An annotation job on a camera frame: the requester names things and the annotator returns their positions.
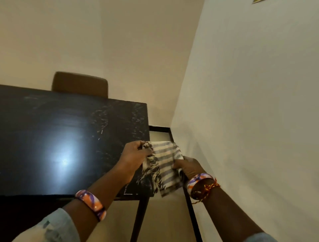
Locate person's right hand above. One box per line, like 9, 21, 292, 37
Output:
172, 156, 207, 181

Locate person's left hand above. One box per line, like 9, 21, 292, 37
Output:
117, 140, 154, 184

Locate striped cloth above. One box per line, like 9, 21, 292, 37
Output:
136, 141, 185, 198

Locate brown chair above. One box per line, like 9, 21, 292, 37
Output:
51, 71, 109, 99

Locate person's left forearm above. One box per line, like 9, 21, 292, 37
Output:
11, 164, 136, 242

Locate person's right forearm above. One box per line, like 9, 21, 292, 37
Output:
192, 185, 278, 242

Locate white purple bangle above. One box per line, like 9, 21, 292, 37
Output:
186, 173, 216, 200

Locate orange purple bangle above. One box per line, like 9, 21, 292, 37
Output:
74, 189, 107, 222

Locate black table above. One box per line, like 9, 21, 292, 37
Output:
0, 84, 155, 242

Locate red yellow thread bracelet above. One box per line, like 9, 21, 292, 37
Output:
191, 178, 221, 205

